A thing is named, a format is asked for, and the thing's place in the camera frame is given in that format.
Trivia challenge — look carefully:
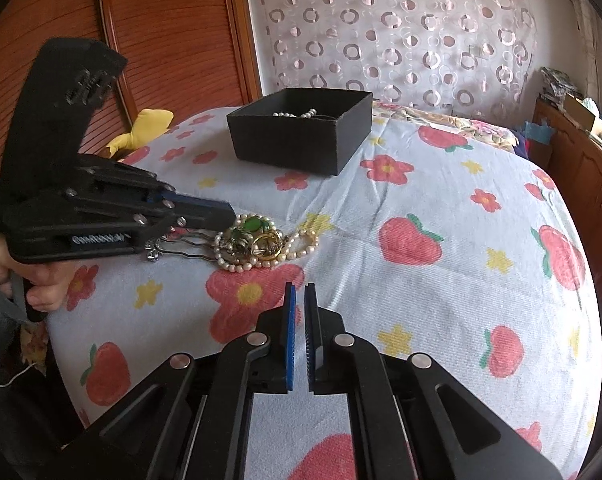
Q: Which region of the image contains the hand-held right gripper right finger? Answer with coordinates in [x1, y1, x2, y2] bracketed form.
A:
[303, 282, 566, 480]

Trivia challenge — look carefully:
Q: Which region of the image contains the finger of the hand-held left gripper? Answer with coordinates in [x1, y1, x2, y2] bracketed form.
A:
[28, 199, 235, 252]
[78, 152, 235, 219]

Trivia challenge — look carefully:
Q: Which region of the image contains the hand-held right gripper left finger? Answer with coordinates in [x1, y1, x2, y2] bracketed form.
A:
[64, 282, 298, 480]

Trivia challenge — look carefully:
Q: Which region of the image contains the silver hairpin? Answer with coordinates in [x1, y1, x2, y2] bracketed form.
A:
[145, 230, 223, 264]

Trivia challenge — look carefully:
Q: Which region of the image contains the green stone brooch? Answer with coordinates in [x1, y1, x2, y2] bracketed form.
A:
[231, 216, 277, 253]

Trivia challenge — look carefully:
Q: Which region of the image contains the pile of jewelry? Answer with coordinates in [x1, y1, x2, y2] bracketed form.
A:
[214, 214, 320, 274]

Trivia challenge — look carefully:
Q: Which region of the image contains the gold chain jewelry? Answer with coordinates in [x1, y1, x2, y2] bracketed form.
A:
[251, 232, 287, 263]

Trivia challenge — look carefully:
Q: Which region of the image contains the black cardboard box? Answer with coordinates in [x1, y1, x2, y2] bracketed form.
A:
[225, 86, 374, 177]

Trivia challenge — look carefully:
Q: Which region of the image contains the white pearl necklace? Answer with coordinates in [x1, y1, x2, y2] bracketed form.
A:
[272, 107, 318, 120]

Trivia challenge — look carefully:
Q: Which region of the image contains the person's left hand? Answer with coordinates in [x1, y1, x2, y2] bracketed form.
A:
[0, 230, 66, 312]

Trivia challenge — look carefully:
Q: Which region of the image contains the yellow plush toy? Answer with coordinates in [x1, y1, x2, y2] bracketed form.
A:
[104, 108, 175, 161]

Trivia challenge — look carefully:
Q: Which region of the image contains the strawberry print blanket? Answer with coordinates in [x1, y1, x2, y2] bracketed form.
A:
[45, 104, 602, 480]

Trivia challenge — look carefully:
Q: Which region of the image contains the brown wooden wardrobe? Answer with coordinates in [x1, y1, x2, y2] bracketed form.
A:
[0, 0, 263, 196]

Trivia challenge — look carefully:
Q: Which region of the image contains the circle patterned curtain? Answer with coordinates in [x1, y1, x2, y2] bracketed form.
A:
[242, 0, 540, 111]

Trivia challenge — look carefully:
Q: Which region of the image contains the dark blue blanket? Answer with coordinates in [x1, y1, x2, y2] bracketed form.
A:
[511, 129, 538, 162]

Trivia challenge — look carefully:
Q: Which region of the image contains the blue plastic bag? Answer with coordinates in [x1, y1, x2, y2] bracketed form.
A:
[523, 120, 558, 147]

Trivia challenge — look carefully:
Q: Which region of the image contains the long wooden cabinet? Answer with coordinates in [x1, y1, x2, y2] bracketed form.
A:
[531, 97, 602, 273]

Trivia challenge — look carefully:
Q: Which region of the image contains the brown cardboard box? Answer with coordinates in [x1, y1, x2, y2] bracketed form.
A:
[562, 92, 598, 134]

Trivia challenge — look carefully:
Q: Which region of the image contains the pile of folded clothes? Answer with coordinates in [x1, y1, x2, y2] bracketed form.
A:
[538, 65, 578, 107]

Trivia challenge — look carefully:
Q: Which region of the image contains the beige side curtain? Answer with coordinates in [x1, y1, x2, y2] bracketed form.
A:
[551, 0, 599, 96]

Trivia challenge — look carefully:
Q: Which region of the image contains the white cable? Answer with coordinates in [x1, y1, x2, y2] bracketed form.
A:
[0, 360, 38, 391]

